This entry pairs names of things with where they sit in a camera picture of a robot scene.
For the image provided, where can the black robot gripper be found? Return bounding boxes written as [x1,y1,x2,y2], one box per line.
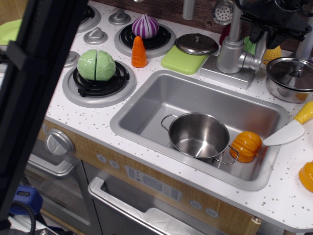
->
[241,3,312,49]

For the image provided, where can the silver faucet lever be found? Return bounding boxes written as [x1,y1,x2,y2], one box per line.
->
[238,32,268,71]

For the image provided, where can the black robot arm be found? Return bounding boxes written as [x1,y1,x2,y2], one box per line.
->
[235,0,313,49]

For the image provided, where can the silver vertical pole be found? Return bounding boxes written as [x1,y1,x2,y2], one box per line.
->
[182,0,196,21]

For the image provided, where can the green toy vegetable behind faucet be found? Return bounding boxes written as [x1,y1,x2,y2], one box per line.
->
[244,36,256,55]

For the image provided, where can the yellow toy corn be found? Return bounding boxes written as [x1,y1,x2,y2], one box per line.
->
[263,46,282,65]

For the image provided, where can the silver pole right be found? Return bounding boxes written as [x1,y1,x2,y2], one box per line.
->
[295,31,313,60]

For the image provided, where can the silver toy faucet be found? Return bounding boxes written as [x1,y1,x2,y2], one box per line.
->
[200,6,255,90]

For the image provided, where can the metal strainer ladle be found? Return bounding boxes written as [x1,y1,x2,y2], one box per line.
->
[212,0,234,25]

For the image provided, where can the steel pot with lid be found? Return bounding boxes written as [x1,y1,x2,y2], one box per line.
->
[266,57,313,103]

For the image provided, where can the steel pot lid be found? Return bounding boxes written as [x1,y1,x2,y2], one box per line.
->
[176,33,219,55]

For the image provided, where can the green cutting board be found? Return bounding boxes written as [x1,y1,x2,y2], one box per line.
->
[161,46,209,75]

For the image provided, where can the white yellow toy knife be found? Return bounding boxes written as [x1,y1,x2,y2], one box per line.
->
[263,101,313,146]

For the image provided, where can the back right stove burner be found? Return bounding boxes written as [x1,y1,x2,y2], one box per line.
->
[114,24,176,59]

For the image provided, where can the stove burner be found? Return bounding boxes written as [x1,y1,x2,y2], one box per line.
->
[114,24,176,59]
[62,61,136,108]
[77,5,101,33]

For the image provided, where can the orange pumpkin half in sink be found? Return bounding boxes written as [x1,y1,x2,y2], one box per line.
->
[229,131,263,163]

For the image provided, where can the steel pot in sink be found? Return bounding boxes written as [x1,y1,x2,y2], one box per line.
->
[160,112,239,165]

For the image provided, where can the purple toy onion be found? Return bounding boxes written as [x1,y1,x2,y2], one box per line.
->
[132,14,159,39]

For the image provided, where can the orange toy carrot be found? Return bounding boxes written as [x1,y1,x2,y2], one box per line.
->
[131,36,148,68]

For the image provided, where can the yellow pepper toy half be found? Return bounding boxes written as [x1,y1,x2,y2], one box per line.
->
[298,162,313,192]

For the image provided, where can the silver stove knob top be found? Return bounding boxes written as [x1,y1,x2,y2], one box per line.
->
[109,9,131,25]

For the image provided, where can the silver stove knob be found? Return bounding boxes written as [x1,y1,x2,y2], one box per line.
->
[109,9,131,25]
[64,51,80,68]
[83,27,108,45]

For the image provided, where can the grey toy sink basin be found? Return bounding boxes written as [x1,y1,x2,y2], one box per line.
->
[110,70,290,191]

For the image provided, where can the silver stove knob middle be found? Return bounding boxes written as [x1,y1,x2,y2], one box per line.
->
[83,27,108,45]

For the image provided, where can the green toy cabbage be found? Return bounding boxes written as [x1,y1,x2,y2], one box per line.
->
[77,49,116,81]

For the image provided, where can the back left stove burner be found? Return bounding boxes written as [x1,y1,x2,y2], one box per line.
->
[77,5,101,33]

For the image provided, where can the front stove burner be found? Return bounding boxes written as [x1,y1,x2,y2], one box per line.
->
[62,61,136,108]

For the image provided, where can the silver stove knob lower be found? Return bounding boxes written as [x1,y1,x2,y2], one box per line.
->
[64,51,80,68]

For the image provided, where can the silver oven dial knob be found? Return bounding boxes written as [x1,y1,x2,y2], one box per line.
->
[45,128,75,156]

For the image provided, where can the green plate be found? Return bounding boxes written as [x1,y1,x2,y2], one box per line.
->
[0,19,22,46]

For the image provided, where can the blue clamp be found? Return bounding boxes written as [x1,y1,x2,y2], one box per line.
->
[9,185,43,215]

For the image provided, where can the silver dishwasher door handle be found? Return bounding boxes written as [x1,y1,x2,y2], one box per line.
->
[88,177,201,235]

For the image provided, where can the black foreground frame post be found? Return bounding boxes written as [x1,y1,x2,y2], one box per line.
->
[0,0,87,221]

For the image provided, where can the silver oven door handle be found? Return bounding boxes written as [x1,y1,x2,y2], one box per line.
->
[28,154,74,180]

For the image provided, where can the black coiled cable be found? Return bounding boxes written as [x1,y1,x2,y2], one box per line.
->
[12,200,37,235]

